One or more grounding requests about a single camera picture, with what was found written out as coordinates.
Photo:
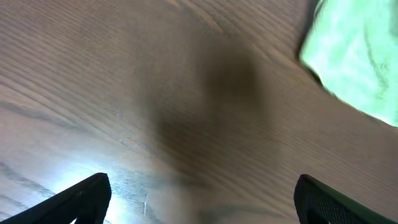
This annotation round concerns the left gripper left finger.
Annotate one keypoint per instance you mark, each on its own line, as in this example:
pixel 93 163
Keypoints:
pixel 83 203

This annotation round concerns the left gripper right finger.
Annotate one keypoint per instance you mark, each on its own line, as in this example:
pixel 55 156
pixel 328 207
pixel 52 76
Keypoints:
pixel 317 203

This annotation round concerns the green cloth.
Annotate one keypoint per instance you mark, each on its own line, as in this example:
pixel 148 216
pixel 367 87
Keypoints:
pixel 352 48

